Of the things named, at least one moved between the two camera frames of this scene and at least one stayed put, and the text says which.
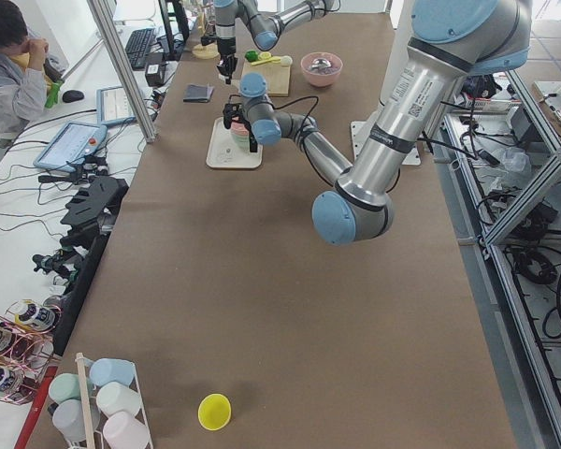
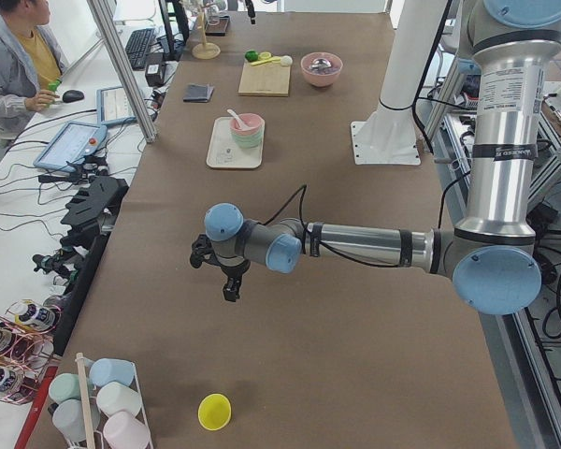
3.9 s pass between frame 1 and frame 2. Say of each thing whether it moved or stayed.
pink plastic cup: stayed
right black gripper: moved
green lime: stayed
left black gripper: moved
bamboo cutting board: stayed
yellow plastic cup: stayed
